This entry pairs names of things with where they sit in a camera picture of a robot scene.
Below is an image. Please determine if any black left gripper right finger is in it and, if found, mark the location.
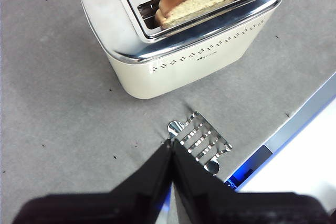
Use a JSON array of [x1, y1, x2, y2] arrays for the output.
[[172, 140, 332, 224]]

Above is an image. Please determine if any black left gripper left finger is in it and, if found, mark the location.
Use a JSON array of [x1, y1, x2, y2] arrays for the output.
[[12, 141, 173, 224]]

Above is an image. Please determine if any toasted bread slice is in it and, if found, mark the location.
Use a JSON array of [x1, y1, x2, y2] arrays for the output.
[[154, 0, 246, 30]]

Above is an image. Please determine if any stainless steel toast rack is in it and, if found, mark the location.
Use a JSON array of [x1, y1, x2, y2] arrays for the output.
[[167, 111, 233, 176]]

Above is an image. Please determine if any cream toaster with chrome top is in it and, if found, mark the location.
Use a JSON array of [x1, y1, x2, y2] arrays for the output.
[[79, 0, 286, 100]]

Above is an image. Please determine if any dark box with blue light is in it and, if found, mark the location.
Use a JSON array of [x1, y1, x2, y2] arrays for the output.
[[225, 144, 274, 191]]

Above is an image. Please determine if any aluminium table edge rail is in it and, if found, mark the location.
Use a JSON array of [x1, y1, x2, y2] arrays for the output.
[[264, 71, 336, 154]]

